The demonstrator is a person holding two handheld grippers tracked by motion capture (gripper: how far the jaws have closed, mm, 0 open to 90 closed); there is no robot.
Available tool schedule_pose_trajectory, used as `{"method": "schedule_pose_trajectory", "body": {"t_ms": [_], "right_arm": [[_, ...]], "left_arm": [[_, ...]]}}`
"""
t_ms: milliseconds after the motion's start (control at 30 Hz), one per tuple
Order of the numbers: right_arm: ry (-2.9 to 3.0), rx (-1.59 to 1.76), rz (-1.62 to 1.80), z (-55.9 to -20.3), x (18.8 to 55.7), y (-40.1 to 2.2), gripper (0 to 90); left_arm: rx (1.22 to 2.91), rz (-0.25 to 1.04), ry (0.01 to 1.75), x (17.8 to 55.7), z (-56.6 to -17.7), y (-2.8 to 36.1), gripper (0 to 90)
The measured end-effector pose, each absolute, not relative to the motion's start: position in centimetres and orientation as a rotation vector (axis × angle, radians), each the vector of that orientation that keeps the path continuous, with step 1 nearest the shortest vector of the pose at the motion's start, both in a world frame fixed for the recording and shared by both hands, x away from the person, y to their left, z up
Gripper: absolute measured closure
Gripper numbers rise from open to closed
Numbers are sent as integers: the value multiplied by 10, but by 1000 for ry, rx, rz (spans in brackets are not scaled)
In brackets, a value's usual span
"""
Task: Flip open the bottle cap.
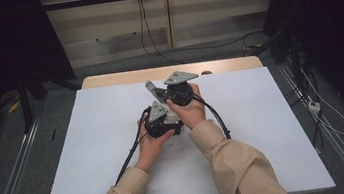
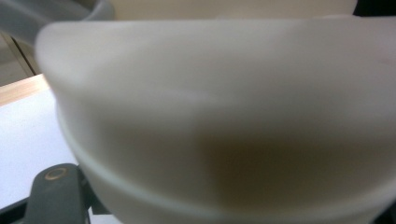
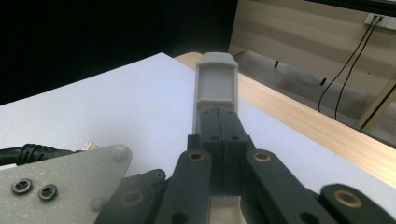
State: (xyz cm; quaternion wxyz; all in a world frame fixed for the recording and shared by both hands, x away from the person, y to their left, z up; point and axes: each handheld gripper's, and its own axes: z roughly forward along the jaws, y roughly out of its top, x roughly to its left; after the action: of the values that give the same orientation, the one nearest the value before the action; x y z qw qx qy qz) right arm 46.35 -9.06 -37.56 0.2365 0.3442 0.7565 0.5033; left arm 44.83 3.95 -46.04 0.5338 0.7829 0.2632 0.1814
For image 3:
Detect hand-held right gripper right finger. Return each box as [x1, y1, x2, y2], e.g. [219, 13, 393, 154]
[219, 106, 255, 198]

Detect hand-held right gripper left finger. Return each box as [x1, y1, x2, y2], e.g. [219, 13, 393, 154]
[187, 106, 224, 197]

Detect white jar lid grey strip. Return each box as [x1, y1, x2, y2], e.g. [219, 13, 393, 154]
[191, 51, 243, 224]

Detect light wooden table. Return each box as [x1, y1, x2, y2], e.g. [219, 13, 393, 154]
[174, 51, 396, 189]

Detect white table cover sheet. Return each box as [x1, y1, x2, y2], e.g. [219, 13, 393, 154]
[0, 51, 396, 224]

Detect black curtain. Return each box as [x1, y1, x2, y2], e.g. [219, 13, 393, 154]
[0, 0, 239, 106]

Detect white power strip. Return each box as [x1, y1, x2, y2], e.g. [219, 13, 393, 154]
[363, 12, 396, 31]

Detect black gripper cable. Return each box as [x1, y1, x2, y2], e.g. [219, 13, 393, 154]
[0, 141, 99, 167]

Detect black wall cable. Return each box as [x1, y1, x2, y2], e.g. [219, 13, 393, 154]
[333, 16, 385, 121]
[318, 14, 377, 114]

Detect light wooden post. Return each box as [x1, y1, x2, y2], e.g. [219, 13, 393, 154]
[356, 74, 396, 133]

